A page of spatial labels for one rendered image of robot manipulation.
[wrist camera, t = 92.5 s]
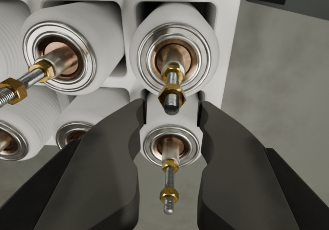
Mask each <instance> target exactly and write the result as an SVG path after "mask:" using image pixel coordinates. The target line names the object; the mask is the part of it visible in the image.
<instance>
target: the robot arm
mask: <svg viewBox="0 0 329 230"><path fill-rule="evenodd" d="M146 117H147V99H143V98H138V99H135V100H133V101H132V102H130V103H128V104H127V105H125V106H123V107H122V108H120V109H118V110H117V111H115V112H113V113H112V114H110V115H108V116H107V117H105V118H104V119H102V120H101V121H100V122H98V123H97V124H96V125H95V126H93V127H92V128H91V129H90V130H89V131H87V132H86V133H85V134H84V135H83V136H82V137H81V138H80V139H72V140H71V141H70V142H69V143H68V144H66V145H65V146H64V147H63V148H62V149H61V150H60V151H59V152H58V153H57V154H56V155H55V156H54V157H52V158H51V159H50V160H49V161H48V162H47V163H46V164H45V165H44V166H43V167H42V168H41V169H39V170H38V171H37V172H36V173H35V174H34V175H33V176H32V177H31V178H30V179H29V180H28V181H27V182H25V183H24V184H23V185H22V186H21V187H20V188H19V189H18V190H17V191H16V192H15V193H14V194H13V195H12V196H11V197H10V198H9V199H8V200H7V201H6V202H5V203H4V204H3V205H2V206H1V207H0V230H133V229H134V228H135V226H136V225H137V223H138V220H139V206H140V191H139V179H138V169H137V166H136V165H135V163H134V162H133V160H134V158H135V157H136V155H137V154H138V152H139V151H140V150H141V140H140V130H141V128H142V127H143V126H144V124H146ZM197 127H199V128H200V130H201V131H202V133H203V138H202V144H201V154H202V156H203V157H204V159H205V161H206V163H207V166H206V167H205V168H204V169H203V171H202V177H201V182H200V188H199V194H198V203H197V226H198V228H199V230H329V207H328V206H327V205H326V204H325V203H324V202H323V201H322V200H321V199H320V198H319V197H318V195H317V194H316V193H315V192H314V191H313V190H312V189H311V188H310V187H309V186H308V185H307V184H306V183H305V182H304V181H303V180H302V178H301V177H300V176H299V175H298V174H297V173H296V172H295V171H294V170H293V169H292V168H291V167H290V166H289V165H288V164H287V163H286V162H285V160H284V159H283V158H282V157H281V156H280V155H279V154H278V153H277V152H276V151H275V150H274V149H273V148H265V147H264V146H263V145H262V143H261V142H260V141H259V140H258V139H257V138H256V137H255V136H254V135H253V134H252V133H251V132H250V131H249V130H248V129H246V128H245V127H244V126H243V125H242V124H240V123H239V122H238V121H236V120H235V119H233V118H232V117H231V116H229V115H228V114H226V113H225V112H223V111H222V110H221V109H219V108H218V107H216V106H215V105H213V104H212V103H210V102H208V101H198V109H197Z"/></svg>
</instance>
